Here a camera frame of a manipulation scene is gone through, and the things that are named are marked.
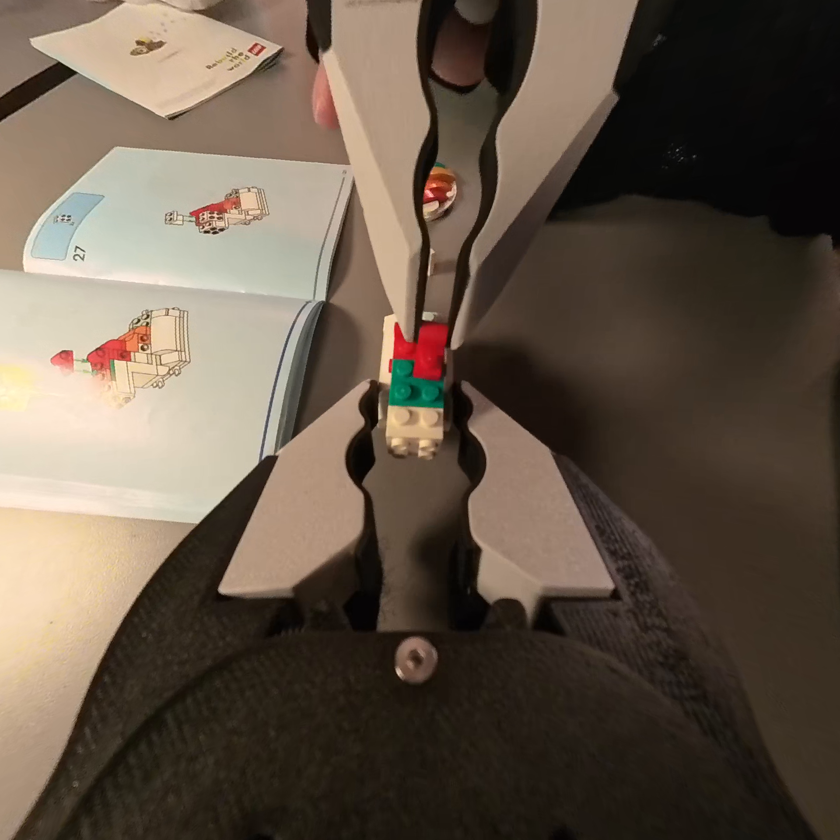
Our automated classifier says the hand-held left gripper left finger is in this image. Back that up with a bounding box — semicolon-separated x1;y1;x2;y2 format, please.
217;379;389;618

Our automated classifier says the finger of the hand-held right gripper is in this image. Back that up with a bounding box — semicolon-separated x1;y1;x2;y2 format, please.
320;0;439;347
448;0;643;350

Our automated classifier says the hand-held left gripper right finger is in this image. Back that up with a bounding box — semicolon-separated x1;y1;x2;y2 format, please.
451;379;619;619

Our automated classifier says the white red green lego model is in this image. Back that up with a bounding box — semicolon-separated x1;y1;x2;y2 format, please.
379;314;454;460

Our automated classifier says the round rainbow lego build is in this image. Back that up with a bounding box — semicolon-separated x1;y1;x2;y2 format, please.
423;161;455;217

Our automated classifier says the person's right hand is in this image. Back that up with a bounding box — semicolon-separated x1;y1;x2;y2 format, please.
312;8;492;130

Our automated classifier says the white folded leaflet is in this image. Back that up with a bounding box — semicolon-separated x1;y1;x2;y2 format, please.
29;3;284;121

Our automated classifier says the open light blue instruction booklet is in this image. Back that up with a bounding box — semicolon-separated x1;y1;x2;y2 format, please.
0;146;355;525

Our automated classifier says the person's dark clothing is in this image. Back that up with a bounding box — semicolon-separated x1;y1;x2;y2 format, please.
558;0;840;240

